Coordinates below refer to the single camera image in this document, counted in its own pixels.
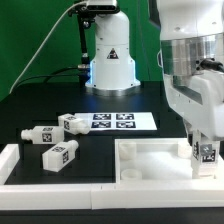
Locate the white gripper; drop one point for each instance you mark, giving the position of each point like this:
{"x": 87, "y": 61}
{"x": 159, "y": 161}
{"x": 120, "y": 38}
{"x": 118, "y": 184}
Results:
{"x": 201, "y": 103}

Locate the white square tabletop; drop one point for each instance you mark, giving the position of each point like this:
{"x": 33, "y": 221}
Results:
{"x": 165, "y": 160}

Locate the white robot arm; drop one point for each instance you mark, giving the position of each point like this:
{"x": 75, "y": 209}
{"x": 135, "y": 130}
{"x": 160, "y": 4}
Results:
{"x": 192, "y": 58}

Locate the white U-shaped fence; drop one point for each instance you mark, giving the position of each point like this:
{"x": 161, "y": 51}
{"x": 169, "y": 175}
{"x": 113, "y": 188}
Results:
{"x": 143, "y": 194}

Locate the white sheet with markers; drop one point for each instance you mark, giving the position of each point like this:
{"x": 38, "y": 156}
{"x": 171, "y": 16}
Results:
{"x": 119, "y": 121}

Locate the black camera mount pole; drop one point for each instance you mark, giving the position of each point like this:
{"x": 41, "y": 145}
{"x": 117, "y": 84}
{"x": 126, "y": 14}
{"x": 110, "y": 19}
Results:
{"x": 85, "y": 19}

